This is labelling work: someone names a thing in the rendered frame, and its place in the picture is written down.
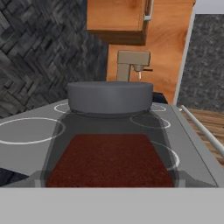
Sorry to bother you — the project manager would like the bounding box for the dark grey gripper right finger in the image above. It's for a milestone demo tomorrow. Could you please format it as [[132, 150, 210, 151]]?
[[172, 170, 219, 188]]

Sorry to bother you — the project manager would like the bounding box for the white oven door handle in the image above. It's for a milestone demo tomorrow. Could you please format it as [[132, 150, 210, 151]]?
[[178, 104, 224, 151]]

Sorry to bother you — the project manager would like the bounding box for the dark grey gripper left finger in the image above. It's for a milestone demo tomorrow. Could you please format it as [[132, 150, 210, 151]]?
[[2, 171, 49, 188]]

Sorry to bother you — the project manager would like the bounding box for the wooden wall cabinet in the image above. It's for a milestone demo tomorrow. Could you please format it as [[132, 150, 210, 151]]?
[[86, 0, 155, 46]]

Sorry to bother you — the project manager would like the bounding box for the beige coffee machine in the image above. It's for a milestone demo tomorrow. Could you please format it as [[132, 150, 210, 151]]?
[[115, 50, 154, 83]]

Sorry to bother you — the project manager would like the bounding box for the grey stove hob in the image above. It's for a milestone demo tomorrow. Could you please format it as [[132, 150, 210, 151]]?
[[0, 99, 224, 188]]

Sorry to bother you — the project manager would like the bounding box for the silver cabinet handle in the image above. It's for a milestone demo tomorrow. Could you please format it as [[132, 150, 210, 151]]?
[[143, 0, 155, 22]]

